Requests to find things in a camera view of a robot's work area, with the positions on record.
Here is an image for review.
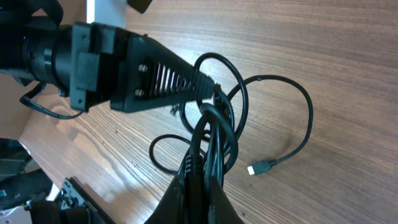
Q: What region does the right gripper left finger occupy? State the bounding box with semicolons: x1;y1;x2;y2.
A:
145;176;185;224

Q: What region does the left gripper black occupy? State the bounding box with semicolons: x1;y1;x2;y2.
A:
70;23;215;113

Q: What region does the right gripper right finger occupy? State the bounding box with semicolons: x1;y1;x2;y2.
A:
207;177;244;224

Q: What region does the black cable bundle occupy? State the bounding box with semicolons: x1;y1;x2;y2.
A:
149;52;314;194

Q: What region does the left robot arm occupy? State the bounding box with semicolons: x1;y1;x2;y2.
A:
1;1;215;115

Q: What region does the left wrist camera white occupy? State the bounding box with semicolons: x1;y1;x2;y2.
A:
86;0;127;28

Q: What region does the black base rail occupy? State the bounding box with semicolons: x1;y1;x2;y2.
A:
24;177;115;224

